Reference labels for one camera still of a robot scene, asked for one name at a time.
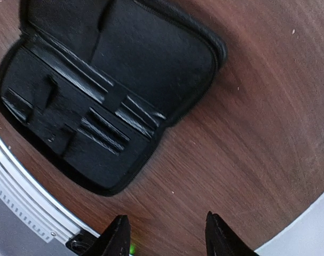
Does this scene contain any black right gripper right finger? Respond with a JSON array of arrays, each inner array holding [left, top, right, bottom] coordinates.
[[205, 211, 255, 256]]

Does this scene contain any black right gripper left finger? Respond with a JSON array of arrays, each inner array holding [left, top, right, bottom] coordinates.
[[86, 215, 131, 256]]

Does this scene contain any black zip tool case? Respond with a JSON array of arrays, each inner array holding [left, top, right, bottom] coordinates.
[[0, 1, 227, 197]]

